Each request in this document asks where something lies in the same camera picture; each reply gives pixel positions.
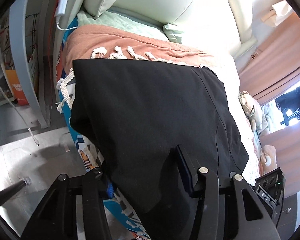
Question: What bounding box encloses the right pink curtain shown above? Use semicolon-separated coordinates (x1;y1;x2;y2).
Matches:
261;121;300;197

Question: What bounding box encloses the pink curtain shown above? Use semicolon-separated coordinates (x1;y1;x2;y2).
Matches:
261;121;300;197
239;13;300;105

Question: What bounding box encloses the large black shirt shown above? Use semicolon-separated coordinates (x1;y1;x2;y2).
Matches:
70;59;249;239

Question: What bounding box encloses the white pillow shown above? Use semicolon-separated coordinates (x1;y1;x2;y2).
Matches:
162;23;185;44

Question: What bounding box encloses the orange paper bag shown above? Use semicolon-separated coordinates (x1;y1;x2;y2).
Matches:
6;69;29;106

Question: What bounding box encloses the beige plush seal toy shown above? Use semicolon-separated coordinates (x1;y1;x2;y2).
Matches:
239;91;269;137

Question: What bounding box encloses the cream padded headboard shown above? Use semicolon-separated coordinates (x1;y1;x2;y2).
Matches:
83;0;257;59

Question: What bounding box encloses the left pink curtain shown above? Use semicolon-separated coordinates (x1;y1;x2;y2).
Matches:
239;13;300;105

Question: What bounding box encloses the hanging black coat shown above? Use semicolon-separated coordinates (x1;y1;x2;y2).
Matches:
275;86;300;112

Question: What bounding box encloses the peach cartoon pillow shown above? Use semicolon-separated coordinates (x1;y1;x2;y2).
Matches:
260;145;277;176

